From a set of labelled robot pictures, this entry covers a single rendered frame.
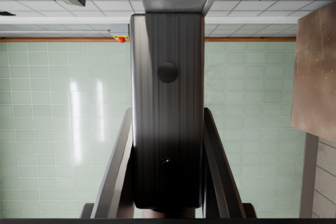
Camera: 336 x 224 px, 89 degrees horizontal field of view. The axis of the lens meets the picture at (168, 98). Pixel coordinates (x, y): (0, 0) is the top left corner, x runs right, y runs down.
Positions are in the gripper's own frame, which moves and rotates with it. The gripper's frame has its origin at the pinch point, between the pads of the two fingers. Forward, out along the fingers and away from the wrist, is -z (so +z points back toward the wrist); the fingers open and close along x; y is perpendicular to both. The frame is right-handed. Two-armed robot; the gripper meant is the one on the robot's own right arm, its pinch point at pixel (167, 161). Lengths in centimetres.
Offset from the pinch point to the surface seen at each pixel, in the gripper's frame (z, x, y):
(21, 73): -108, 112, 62
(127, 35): -90, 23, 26
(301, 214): -42, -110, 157
